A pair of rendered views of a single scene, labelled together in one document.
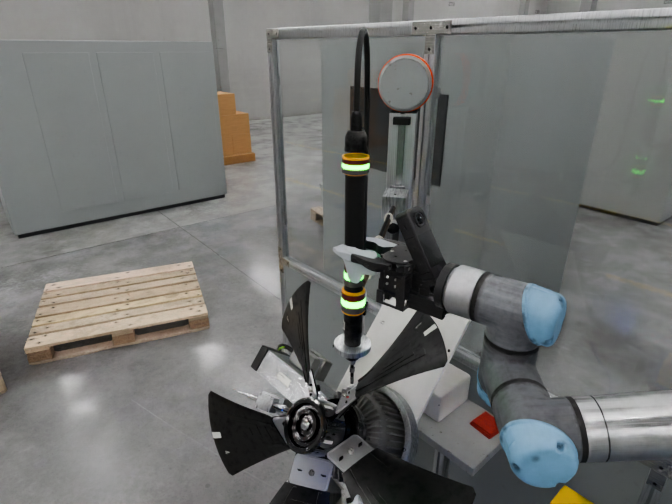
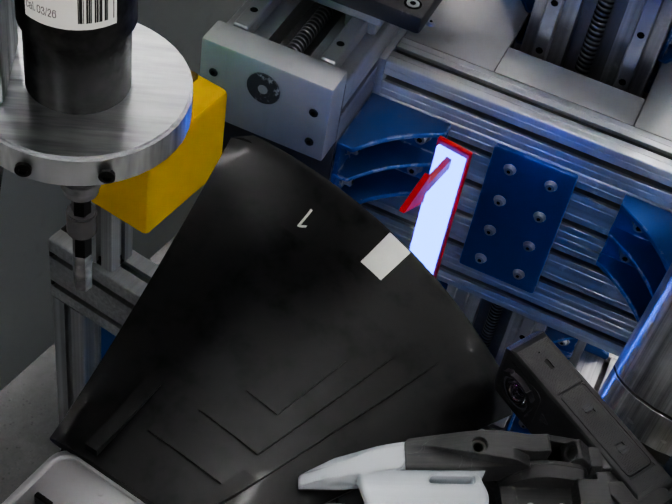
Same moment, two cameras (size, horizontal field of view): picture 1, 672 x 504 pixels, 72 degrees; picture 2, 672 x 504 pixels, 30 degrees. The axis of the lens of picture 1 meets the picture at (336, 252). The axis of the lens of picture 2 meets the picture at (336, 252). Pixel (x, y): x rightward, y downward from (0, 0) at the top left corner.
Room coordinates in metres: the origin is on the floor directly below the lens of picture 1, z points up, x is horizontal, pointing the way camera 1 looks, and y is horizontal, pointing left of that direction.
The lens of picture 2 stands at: (0.76, 0.27, 1.72)
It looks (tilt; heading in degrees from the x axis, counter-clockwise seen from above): 47 degrees down; 247
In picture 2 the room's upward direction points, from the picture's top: 11 degrees clockwise
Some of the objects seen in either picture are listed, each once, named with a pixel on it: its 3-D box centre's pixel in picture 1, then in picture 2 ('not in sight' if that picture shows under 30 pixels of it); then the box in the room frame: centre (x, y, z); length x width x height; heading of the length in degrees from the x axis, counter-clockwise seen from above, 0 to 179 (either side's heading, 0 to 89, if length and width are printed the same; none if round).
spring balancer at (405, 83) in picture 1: (405, 83); not in sight; (1.43, -0.20, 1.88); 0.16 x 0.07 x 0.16; 76
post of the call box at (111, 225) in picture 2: not in sight; (109, 209); (0.65, -0.49, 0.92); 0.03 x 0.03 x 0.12; 41
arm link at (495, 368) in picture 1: (509, 374); not in sight; (0.54, -0.25, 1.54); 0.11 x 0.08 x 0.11; 174
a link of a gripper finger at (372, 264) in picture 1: (377, 261); not in sight; (0.67, -0.07, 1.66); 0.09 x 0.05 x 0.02; 61
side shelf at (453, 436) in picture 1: (446, 419); not in sight; (1.18, -0.37, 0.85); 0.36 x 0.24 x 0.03; 41
